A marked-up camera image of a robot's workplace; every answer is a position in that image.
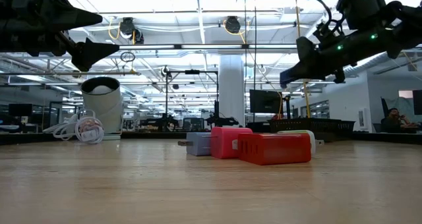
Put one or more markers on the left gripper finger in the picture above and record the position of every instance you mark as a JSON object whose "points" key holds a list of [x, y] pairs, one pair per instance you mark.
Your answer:
{"points": [[90, 52], [66, 16]]}

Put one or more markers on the white green charger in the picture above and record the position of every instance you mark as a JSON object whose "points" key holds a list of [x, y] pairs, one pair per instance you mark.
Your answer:
{"points": [[312, 141]]}

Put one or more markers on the red charger block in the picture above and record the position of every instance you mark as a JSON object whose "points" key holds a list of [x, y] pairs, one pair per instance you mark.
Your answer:
{"points": [[273, 149]]}

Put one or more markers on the pink charger plug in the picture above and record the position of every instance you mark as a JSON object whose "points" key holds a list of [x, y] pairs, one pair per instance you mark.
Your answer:
{"points": [[224, 141]]}

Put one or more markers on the lavender charger plug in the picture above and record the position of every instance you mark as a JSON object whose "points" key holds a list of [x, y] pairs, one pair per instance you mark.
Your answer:
{"points": [[199, 144]]}

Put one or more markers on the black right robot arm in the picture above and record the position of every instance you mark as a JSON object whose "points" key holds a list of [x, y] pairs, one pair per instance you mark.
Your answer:
{"points": [[359, 6]]}

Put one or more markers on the white rounded item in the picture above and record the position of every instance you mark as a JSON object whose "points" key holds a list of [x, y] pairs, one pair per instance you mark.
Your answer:
{"points": [[102, 89]]}

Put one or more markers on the black monitor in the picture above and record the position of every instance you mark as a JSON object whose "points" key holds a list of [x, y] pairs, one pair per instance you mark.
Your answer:
{"points": [[265, 101]]}

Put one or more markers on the black mesh tray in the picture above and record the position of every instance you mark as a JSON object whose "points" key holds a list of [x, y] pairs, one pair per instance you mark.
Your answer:
{"points": [[313, 124]]}

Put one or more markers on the white cylindrical holder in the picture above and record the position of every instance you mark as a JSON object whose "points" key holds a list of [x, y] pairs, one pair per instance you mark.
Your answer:
{"points": [[102, 112]]}

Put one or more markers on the person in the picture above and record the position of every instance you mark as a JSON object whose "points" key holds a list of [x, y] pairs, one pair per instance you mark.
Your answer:
{"points": [[392, 122]]}

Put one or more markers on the white pillar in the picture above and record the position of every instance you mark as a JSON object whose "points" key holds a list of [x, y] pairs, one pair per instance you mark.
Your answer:
{"points": [[231, 92]]}

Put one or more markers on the small dark monitor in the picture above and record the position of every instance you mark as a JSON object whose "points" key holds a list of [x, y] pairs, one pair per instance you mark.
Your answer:
{"points": [[19, 109]]}

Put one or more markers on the pink wall screen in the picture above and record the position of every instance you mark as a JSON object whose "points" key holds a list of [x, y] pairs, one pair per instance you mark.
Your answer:
{"points": [[405, 94]]}

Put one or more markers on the dark wall screen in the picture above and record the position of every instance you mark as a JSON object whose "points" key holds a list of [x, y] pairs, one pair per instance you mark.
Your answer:
{"points": [[418, 102]]}

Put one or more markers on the black frame stand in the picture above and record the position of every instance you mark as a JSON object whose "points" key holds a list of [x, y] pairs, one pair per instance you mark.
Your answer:
{"points": [[192, 71]]}

